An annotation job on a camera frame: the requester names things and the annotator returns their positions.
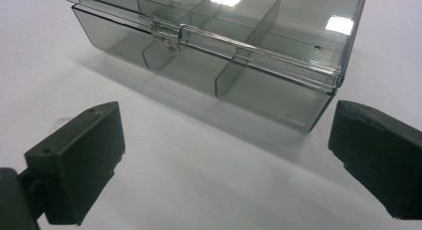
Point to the clear plastic compartment box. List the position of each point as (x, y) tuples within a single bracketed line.
[(265, 90)]

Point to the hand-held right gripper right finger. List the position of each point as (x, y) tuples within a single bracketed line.
[(381, 157)]

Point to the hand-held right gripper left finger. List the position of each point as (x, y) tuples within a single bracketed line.
[(79, 163)]

